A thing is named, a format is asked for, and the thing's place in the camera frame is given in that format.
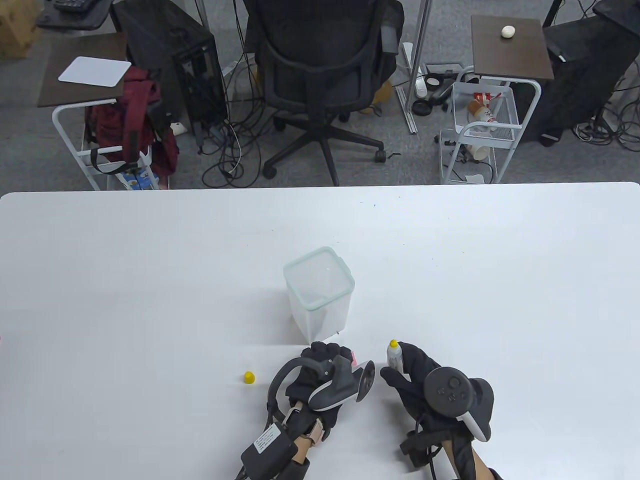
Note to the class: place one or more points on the person's right hand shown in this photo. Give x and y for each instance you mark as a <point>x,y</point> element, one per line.
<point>410,385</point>

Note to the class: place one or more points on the person's left hand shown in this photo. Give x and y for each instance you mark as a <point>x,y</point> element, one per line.
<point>325,350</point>

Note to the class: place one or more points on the yellow liquid glue bottle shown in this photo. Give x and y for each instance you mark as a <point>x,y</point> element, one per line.
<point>394,357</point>

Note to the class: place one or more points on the clear plastic container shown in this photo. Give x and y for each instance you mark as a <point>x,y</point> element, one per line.
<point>320,300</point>

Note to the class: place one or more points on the small yellow glue cap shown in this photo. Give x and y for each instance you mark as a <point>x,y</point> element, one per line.
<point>249,378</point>

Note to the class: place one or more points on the person's left forearm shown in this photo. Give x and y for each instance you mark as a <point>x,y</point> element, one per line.
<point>302,450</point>

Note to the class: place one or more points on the black and white controller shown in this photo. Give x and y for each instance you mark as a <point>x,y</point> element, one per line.
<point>450,395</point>
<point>335,390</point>

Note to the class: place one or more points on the pink wristwatch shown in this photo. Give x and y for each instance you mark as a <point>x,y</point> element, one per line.
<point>317,434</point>

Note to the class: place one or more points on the black wrist battery box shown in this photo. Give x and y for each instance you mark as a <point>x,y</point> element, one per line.
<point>267,450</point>

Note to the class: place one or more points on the blue snack box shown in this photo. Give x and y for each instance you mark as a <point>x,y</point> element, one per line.
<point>137,180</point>

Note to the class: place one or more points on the black round lid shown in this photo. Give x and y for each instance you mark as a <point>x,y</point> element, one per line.
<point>421,108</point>

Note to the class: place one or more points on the white power adapter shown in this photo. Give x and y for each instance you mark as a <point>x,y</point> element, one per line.
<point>178,128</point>

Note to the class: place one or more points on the orange and white paper cup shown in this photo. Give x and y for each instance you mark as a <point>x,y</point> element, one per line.
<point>482,112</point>

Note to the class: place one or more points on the black office chair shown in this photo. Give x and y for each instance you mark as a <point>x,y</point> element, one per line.
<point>315,55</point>

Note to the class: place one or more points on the red and white packet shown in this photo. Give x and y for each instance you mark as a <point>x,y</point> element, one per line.
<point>485,96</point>

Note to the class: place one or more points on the dark red backpack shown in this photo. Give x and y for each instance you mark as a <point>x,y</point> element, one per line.
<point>130,115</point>

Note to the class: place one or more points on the black computer tower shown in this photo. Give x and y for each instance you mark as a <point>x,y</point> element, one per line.
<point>165,45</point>

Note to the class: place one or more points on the brown top side table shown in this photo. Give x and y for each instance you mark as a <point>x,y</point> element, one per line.
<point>60,90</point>
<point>510,55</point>

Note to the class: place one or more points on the white rectangular pad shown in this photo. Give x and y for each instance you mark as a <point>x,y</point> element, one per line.
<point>95,71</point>

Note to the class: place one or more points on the large black case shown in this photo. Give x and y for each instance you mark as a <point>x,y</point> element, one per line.
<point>580,65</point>

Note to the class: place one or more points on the small white round object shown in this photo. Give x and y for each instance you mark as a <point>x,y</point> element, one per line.
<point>508,32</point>

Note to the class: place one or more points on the black keyboard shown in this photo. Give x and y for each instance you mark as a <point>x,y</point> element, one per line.
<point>72,4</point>

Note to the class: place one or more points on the brown cardboard box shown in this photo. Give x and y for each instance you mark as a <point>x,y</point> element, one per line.
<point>15,35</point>

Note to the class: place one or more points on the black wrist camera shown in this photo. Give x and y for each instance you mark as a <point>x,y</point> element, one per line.
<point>420,447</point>

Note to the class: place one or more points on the silver aluminium post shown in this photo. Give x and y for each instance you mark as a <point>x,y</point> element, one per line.
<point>420,30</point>
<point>202,12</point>

